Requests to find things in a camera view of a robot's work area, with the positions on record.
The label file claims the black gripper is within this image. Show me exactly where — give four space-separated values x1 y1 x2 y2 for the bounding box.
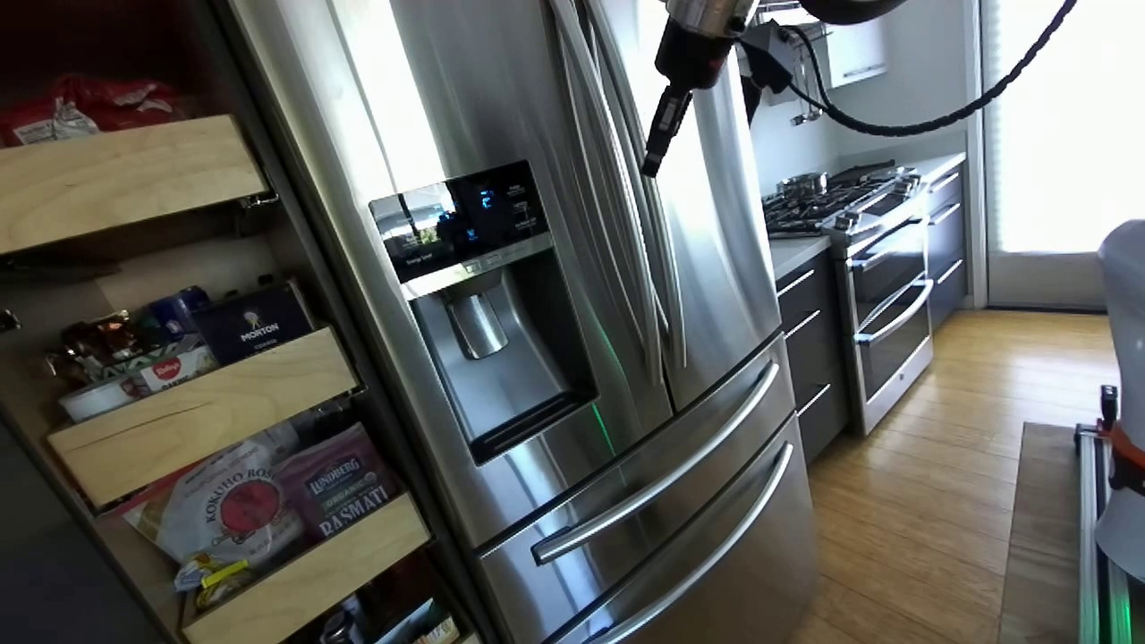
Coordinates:
636 17 740 183

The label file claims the steel fridge door with dispenser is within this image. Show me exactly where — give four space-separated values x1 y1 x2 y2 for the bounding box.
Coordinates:
220 0 688 554

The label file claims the narrow steel fridge drawer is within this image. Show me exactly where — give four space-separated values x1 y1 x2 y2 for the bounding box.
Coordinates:
471 336 802 644

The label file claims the tall steel fridge drawer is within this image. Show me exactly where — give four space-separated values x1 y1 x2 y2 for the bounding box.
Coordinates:
546 413 823 644

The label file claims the grey kitchen countertop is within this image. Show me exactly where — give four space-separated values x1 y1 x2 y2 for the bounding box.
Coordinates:
764 227 837 285

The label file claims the stainless steel gas range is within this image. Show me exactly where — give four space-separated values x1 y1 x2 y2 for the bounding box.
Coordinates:
761 158 941 440

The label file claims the dark base cabinet with drawers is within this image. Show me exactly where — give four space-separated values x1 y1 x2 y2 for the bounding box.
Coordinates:
768 244 856 464

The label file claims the dark cabinet beside range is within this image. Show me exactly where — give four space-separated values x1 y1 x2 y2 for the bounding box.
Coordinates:
920 150 976 334

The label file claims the bright glass patio door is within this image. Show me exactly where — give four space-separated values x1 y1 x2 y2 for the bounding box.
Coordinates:
974 0 1145 314

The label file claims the black food box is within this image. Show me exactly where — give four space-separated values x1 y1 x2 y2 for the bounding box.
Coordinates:
192 275 323 369

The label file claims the maroon food box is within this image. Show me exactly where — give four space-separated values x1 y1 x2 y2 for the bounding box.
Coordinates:
274 418 407 542

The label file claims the dark blue food package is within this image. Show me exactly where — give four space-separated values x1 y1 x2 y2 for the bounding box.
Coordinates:
124 285 215 354

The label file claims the wooden pull-out pantry shelf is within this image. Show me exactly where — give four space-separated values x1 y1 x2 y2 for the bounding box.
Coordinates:
180 489 436 644
0 112 273 260
43 324 362 514

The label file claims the brown floor mat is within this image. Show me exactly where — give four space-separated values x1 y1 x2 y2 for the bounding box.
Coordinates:
994 418 1085 644

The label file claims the red snack bag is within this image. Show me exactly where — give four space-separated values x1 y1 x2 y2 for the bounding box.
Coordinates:
0 69 180 150

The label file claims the white bag with red circle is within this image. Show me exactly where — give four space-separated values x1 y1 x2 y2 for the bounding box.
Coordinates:
116 431 310 573

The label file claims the white can with red label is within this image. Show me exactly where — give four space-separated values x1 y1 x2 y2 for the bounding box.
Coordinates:
54 343 220 427

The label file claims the yellow food packet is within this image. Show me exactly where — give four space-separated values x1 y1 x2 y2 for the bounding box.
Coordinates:
171 551 264 629

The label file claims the dark pantry cabinet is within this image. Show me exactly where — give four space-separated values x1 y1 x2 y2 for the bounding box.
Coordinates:
0 0 484 644

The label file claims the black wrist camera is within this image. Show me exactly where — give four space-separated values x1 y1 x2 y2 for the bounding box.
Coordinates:
735 23 798 99

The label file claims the white wall cabinet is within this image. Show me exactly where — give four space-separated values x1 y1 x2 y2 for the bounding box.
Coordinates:
823 17 893 94

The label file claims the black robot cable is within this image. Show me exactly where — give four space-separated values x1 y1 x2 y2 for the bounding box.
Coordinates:
740 0 1085 143

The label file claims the black post with red band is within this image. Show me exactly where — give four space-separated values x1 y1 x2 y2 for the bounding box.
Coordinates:
1096 378 1145 495

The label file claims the metal robot stand frame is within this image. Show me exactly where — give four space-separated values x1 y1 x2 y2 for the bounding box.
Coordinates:
1069 418 1139 644

